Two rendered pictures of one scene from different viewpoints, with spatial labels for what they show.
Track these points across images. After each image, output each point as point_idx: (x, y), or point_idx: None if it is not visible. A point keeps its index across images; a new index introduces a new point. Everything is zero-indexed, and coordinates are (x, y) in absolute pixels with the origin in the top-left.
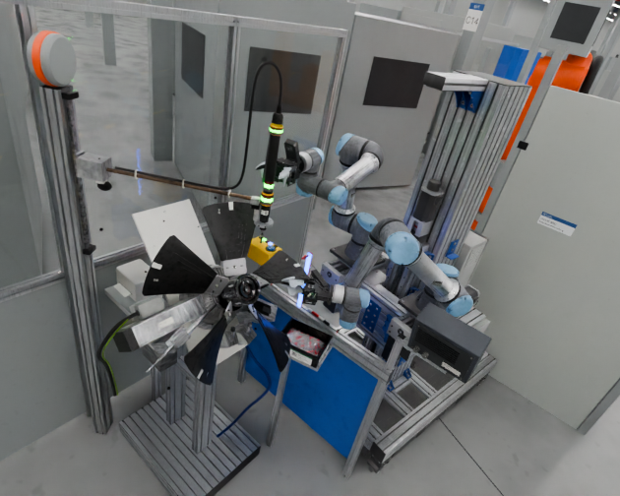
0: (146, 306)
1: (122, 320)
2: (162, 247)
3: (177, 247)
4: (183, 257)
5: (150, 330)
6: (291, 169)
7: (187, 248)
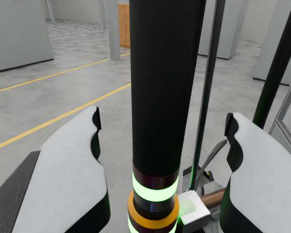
0: (211, 186)
1: (210, 173)
2: (221, 141)
3: (214, 152)
4: (204, 164)
5: (188, 182)
6: (14, 193)
7: (209, 162)
